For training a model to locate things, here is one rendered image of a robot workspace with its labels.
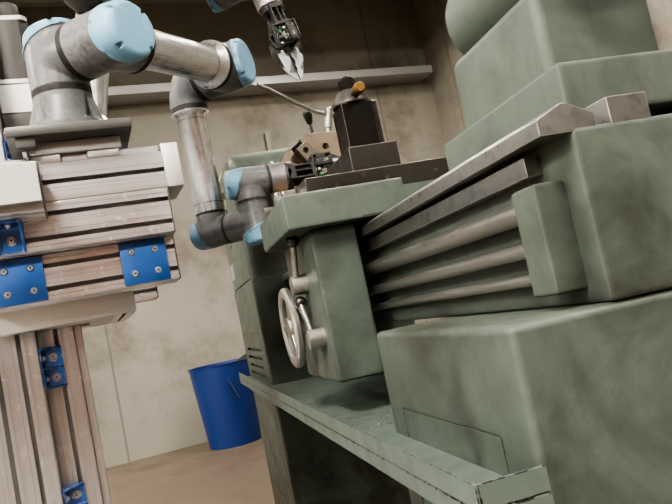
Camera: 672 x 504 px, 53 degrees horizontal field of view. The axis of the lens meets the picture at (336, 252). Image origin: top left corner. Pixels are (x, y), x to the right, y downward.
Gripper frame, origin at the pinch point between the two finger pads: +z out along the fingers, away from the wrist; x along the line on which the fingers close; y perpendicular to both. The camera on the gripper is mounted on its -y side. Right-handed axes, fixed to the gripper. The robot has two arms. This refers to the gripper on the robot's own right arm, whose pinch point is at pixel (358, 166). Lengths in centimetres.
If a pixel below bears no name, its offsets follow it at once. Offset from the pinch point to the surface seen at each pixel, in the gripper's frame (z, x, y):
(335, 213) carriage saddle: -25, -20, 59
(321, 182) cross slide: -23, -12, 48
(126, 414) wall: -94, -76, -320
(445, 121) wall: 194, 99, -345
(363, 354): -24, -44, 56
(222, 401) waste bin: -32, -78, -273
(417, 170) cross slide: -3.9, -12.4, 47.7
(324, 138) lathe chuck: -2.2, 13.9, -19.4
